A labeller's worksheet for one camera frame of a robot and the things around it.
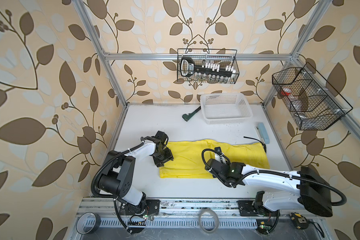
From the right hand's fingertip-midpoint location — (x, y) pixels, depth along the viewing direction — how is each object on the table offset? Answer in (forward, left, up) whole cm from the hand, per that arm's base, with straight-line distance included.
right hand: (216, 167), depth 83 cm
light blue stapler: (+22, -35, -1) cm, 41 cm away
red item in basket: (+30, -39, +28) cm, 57 cm away
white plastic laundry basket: (+49, -16, -4) cm, 51 cm away
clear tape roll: (-24, +4, -2) cm, 24 cm away
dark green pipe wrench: (+41, +15, -4) cm, 44 cm away
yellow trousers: (+5, +16, -4) cm, 17 cm away
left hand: (+7, +26, -3) cm, 27 cm away
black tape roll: (-23, +65, -5) cm, 69 cm away
